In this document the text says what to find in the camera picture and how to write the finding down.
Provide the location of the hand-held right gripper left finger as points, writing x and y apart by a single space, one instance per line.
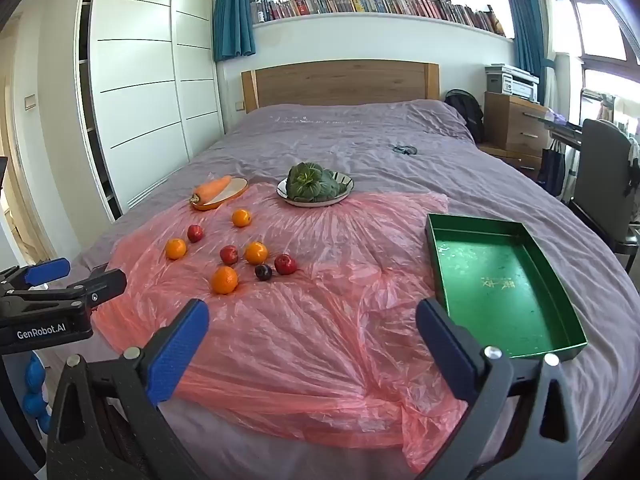
180 350

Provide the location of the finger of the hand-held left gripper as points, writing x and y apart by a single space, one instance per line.
100 287
47 270

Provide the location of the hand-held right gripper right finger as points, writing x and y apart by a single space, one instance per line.
450 355

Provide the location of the orange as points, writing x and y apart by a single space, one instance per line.
256 253
241 217
175 248
224 280

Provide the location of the green rectangular tray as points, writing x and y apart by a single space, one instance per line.
495 280

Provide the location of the red plum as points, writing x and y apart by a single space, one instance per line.
229 254
195 233

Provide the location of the dark purple plum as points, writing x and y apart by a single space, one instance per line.
263 272

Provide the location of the red apple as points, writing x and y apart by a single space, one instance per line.
285 264

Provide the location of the blue rounded object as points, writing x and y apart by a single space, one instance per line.
35 395

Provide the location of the pink plastic sheet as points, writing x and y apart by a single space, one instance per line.
310 340

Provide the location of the carrot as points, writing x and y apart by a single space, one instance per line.
212 189

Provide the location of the orange oval plate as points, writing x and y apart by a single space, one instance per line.
230 195

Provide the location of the white round plate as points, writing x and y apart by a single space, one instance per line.
345 191

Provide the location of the white sliding wardrobe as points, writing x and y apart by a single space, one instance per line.
135 85

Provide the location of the small dark object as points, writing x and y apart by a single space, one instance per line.
404 149

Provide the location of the green bok choy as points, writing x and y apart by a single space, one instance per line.
312 182

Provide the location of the navy shopping bag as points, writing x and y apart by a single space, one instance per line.
552 167

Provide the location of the grey chair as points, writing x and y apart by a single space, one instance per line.
600 170

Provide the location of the wooden dresser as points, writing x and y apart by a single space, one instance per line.
515 122

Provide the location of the black backpack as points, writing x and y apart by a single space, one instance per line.
467 112

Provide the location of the grey desk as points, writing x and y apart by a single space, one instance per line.
562 127

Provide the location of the patterned garment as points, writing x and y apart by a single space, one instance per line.
635 155

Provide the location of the white printer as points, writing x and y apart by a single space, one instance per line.
512 82

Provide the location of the wooden headboard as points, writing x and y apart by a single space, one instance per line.
340 82

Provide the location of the teal curtain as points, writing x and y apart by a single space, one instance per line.
234 15
527 35

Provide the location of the row of books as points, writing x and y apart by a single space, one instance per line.
375 5

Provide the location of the wall switch plate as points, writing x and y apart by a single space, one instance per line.
30 100

